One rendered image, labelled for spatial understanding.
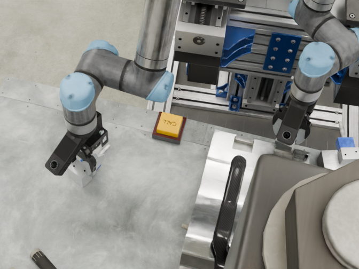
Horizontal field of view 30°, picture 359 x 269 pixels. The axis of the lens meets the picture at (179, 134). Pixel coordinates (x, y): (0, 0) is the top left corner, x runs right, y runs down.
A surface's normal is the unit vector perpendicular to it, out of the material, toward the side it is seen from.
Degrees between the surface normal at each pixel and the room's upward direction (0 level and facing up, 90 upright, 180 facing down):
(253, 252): 0
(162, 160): 0
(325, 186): 0
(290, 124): 29
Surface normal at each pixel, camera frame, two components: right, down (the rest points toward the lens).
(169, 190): 0.05, -0.52
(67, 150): -0.32, -0.10
